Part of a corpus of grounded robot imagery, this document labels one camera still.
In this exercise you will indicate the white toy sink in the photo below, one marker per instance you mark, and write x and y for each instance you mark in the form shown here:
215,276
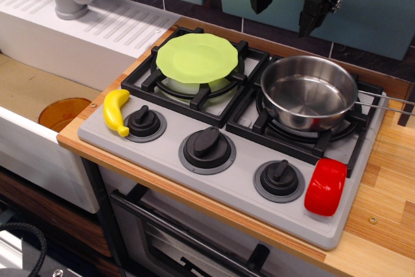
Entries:
45,59

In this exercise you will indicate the toy oven door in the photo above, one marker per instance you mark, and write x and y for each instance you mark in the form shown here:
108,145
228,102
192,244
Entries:
182,251

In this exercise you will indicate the grey toy stove top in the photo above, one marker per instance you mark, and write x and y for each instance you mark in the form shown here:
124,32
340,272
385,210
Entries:
233,187

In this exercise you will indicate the red plastic cup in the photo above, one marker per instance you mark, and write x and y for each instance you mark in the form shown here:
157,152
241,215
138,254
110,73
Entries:
325,188

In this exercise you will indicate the right black burner grate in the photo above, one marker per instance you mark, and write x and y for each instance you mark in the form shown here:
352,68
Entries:
251,121

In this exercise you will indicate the middle black stove knob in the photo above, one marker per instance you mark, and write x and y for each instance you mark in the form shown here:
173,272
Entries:
207,152

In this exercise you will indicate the right black stove knob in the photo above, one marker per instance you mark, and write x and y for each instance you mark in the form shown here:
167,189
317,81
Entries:
279,181

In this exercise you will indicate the orange plastic bowl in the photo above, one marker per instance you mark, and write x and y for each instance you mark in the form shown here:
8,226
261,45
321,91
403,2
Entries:
59,114

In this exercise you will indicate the black stove knob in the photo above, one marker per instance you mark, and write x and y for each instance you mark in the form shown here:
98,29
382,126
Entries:
279,181
145,125
207,152

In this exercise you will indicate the stainless steel pan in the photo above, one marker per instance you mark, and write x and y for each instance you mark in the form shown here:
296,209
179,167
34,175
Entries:
311,94

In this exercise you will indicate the left black stove knob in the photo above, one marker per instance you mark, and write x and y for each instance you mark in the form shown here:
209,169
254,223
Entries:
145,125

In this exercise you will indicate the green plastic plate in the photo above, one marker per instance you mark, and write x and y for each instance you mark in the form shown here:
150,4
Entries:
197,58

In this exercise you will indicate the yellow toy banana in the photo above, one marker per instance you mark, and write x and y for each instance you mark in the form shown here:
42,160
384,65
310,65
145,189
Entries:
113,117

